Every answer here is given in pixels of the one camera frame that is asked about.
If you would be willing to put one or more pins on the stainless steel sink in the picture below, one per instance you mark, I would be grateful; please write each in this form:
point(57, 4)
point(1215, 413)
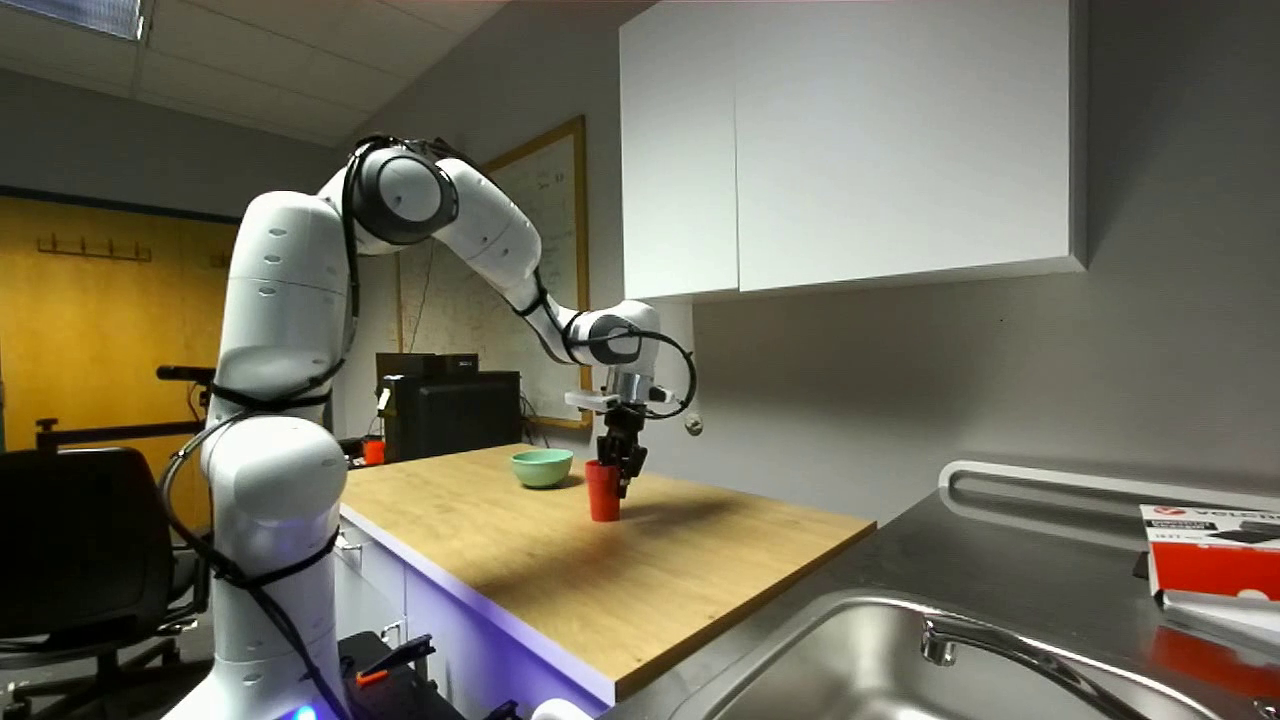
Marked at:
point(921, 666)

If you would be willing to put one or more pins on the red plastic cup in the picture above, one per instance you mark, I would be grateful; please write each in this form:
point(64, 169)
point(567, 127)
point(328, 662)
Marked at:
point(600, 493)

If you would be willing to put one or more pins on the black box appliance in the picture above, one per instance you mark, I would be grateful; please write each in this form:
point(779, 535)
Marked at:
point(447, 409)

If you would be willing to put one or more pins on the ceiling light panel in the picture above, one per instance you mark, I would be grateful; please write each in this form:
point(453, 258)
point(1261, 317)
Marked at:
point(83, 13)

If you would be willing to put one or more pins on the black office chair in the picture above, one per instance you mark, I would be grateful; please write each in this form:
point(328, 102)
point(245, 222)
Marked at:
point(83, 544)

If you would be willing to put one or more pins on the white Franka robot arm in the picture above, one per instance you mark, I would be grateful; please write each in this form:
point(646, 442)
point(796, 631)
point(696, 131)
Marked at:
point(280, 293)

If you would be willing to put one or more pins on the small red mug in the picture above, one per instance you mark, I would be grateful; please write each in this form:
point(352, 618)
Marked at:
point(373, 454)

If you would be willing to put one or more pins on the black equipment with red parts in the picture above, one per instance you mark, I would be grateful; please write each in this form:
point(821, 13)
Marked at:
point(388, 674)

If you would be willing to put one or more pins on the coat hook rail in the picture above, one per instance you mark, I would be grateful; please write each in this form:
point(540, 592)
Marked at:
point(90, 251)

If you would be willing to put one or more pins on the yellow wall panel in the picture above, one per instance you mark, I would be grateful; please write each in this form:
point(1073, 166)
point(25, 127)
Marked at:
point(94, 323)

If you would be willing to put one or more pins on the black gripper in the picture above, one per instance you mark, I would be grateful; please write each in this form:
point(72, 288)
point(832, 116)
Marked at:
point(623, 426)

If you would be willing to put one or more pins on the wood framed whiteboard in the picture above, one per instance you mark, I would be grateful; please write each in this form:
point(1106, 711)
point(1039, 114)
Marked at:
point(552, 242)

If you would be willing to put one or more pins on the red and white box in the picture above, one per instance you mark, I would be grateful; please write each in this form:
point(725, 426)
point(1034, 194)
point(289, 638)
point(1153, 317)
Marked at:
point(1215, 565)

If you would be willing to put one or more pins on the chrome sink faucet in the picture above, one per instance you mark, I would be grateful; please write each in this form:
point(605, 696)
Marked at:
point(1014, 652)

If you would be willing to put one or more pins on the white wall cabinet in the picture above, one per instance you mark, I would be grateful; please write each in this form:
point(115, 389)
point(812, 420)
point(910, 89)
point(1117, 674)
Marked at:
point(855, 143)

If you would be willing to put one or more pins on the mint green bowl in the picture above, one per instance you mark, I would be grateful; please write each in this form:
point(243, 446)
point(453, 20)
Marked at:
point(540, 470)

